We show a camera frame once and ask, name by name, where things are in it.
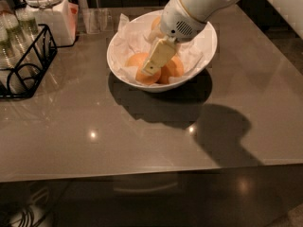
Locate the top orange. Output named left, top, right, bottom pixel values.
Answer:
left=151, top=16, right=161, bottom=31

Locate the front right orange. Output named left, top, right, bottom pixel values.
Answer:
left=158, top=56, right=184, bottom=84

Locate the clear glass tumbler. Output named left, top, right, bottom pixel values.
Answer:
left=82, top=9, right=111, bottom=34

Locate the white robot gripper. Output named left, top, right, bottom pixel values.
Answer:
left=142, top=0, right=213, bottom=76

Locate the black wire cup rack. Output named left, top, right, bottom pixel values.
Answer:
left=0, top=23, right=59, bottom=99

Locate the white ceramic bowl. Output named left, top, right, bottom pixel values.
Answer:
left=107, top=10, right=217, bottom=93

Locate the drawer handle under table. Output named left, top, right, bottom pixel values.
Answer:
left=114, top=182, right=178, bottom=194

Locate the white paper bowl liner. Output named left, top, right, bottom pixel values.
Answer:
left=107, top=10, right=212, bottom=92

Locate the orange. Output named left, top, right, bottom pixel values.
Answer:
left=158, top=56, right=184, bottom=84
left=151, top=16, right=161, bottom=31
left=125, top=52, right=161, bottom=85

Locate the clear plastic cup stack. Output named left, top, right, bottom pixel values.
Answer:
left=0, top=26, right=18, bottom=69
left=15, top=8, right=39, bottom=40
left=0, top=12, right=28, bottom=55

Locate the white lidded ceramic jar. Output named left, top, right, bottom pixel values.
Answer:
left=25, top=0, right=79, bottom=46

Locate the front left orange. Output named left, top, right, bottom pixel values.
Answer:
left=125, top=52, right=161, bottom=85

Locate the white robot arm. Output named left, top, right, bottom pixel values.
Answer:
left=142, top=0, right=303, bottom=75

